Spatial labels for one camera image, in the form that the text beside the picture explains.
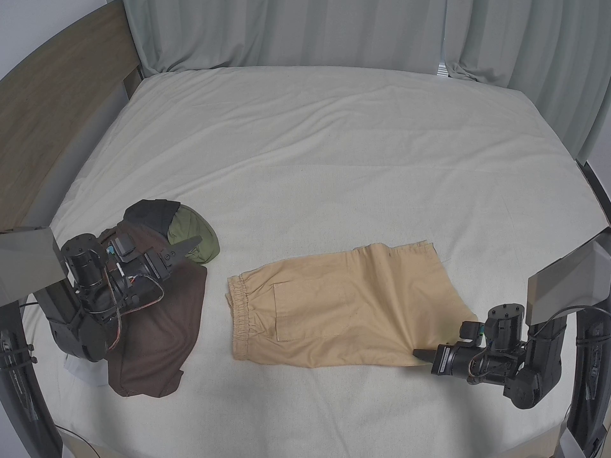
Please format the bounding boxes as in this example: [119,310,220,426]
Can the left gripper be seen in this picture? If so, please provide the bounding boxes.
[112,237,204,304]

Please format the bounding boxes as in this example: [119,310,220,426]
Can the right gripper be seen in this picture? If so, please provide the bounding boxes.
[413,344,483,380]

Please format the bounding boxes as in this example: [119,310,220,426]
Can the tan shorts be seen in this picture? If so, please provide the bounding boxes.
[225,240,478,368]

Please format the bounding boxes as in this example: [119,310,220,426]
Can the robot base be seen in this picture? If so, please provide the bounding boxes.
[559,434,590,458]

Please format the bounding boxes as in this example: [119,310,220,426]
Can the bed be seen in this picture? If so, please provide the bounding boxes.
[0,0,611,458]

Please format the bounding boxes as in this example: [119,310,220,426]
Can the olive green garment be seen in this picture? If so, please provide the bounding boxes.
[167,205,220,266]

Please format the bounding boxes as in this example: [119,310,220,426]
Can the black garment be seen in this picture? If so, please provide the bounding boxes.
[123,199,183,247]

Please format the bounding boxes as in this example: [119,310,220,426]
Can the brown shorts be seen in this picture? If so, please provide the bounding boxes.
[83,225,209,398]

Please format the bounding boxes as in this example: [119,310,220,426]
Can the pale green curtain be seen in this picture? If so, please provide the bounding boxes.
[441,0,611,161]
[116,0,452,79]

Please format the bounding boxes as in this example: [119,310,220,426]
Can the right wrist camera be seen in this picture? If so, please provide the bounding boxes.
[459,321,486,348]

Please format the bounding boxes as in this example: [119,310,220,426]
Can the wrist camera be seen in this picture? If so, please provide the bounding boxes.
[107,236,138,263]
[459,321,486,348]

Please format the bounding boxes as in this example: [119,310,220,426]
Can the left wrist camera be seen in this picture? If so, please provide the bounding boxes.
[107,236,138,263]

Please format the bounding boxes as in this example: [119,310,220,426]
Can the black cable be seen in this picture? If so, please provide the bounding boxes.
[53,425,98,458]

